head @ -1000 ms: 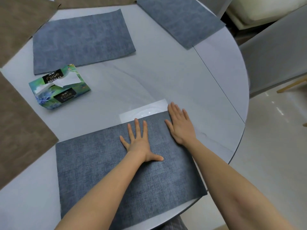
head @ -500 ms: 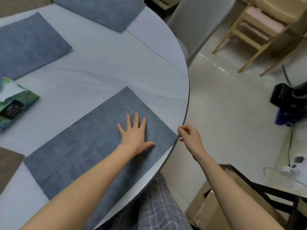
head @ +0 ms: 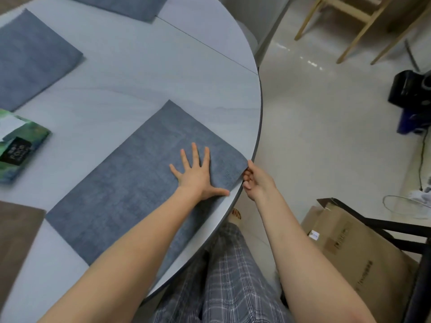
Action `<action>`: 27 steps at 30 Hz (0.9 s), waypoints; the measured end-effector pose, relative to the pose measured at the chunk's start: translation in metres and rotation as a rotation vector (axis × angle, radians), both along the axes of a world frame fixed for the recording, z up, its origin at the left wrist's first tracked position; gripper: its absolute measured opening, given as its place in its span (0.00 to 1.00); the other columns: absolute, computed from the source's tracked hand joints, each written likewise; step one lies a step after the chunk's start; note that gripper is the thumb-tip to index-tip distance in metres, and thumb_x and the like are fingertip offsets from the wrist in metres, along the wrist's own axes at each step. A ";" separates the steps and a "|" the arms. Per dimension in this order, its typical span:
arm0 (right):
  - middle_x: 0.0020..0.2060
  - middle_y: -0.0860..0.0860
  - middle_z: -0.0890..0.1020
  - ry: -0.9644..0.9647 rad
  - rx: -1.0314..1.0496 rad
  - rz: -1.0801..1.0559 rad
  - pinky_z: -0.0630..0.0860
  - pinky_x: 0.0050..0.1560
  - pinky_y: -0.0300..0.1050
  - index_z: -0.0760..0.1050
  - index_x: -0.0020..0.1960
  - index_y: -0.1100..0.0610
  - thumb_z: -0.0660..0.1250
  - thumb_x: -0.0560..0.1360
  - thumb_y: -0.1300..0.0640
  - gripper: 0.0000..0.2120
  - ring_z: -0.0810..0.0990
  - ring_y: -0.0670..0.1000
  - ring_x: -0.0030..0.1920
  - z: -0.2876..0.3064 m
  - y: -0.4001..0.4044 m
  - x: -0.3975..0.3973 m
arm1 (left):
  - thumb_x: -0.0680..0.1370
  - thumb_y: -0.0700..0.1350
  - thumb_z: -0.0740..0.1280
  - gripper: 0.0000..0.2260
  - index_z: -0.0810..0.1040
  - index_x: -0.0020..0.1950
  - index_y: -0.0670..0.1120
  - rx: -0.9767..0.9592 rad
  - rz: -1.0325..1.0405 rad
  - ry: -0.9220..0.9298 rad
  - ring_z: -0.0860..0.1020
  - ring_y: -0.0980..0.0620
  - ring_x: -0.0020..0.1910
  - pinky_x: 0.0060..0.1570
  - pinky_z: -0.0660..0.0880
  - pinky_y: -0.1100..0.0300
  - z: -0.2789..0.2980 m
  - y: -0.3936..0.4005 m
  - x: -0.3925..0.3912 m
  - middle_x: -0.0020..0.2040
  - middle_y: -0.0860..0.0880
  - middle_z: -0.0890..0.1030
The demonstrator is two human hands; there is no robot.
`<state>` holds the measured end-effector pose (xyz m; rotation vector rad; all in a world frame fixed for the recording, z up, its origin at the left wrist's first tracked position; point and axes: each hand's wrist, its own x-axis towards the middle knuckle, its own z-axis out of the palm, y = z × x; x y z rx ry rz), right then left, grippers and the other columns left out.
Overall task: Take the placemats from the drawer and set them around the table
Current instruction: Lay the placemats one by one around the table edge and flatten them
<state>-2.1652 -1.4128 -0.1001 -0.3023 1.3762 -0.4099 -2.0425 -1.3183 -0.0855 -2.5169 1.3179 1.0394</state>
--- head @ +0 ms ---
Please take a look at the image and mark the person's left hand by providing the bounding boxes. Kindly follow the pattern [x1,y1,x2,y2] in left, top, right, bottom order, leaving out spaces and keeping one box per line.
[169,142,231,202]

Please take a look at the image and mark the person's right hand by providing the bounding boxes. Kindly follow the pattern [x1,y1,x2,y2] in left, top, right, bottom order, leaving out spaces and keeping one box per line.
[242,159,278,203]

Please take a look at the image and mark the blue grey placemat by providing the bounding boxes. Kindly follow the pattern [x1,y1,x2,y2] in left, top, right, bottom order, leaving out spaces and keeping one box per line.
[0,9,84,112]
[64,0,169,23]
[45,100,250,283]

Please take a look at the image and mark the brown placemat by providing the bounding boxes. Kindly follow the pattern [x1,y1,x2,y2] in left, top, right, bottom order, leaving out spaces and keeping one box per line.
[0,200,47,300]

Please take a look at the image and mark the person's left forearm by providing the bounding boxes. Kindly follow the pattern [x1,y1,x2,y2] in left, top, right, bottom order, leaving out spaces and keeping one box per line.
[39,186,202,323]

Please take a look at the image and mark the person's right forearm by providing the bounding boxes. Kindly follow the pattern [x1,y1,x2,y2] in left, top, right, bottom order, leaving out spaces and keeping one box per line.
[257,190,376,323]

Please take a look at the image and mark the round grey marble table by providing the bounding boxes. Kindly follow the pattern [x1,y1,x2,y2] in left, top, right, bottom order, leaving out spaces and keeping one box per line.
[0,0,263,323]

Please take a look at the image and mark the cardboard box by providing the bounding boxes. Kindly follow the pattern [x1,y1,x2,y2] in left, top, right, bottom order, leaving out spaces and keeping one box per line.
[301,198,420,323]

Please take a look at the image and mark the black metal rack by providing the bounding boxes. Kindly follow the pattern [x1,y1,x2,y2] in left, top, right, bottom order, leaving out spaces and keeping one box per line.
[316,197,431,323]

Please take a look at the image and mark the blue upright vacuum cleaner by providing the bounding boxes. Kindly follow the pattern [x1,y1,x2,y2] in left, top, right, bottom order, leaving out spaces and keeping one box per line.
[397,109,431,135]

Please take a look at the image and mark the grey plain back chair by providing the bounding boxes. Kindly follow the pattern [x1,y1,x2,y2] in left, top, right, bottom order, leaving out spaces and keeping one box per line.
[219,0,294,68]

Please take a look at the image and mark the blue green tissue pack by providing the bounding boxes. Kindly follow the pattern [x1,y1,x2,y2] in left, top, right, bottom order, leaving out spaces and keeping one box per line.
[0,108,52,185]

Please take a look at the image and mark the light wooden high chair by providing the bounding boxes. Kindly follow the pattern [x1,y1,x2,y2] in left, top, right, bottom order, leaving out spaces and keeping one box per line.
[295,0,395,64]

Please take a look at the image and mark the light wooden desk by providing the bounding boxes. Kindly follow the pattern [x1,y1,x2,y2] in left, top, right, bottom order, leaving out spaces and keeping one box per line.
[370,3,431,66]

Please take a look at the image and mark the black upright post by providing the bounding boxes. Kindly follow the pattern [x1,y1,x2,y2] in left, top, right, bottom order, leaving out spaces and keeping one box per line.
[387,70,431,110]

